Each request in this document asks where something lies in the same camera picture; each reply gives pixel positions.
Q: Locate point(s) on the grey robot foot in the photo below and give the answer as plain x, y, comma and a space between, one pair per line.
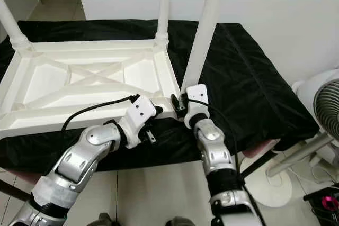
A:
179, 222
108, 220

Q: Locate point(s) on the grey left robot foot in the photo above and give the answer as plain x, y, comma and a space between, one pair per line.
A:
108, 220

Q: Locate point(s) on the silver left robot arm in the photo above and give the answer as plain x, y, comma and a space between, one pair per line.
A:
79, 160

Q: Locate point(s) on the grey right robot foot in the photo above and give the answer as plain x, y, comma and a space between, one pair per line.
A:
179, 222

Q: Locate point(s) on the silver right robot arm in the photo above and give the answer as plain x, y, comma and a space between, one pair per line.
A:
212, 141

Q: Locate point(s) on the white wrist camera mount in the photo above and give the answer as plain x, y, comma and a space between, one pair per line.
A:
197, 92
140, 109

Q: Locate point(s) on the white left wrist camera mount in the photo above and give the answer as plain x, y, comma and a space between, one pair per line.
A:
140, 109

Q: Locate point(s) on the black cloth table cover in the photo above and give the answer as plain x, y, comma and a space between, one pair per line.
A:
265, 78

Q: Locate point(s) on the pink table top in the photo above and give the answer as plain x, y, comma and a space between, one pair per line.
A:
262, 147

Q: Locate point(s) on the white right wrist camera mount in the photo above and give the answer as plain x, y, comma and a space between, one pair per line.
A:
197, 92

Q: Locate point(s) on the white pedestal fan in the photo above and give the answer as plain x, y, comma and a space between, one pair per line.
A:
265, 189

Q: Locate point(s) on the white plastic table top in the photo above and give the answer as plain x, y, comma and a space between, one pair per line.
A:
53, 80

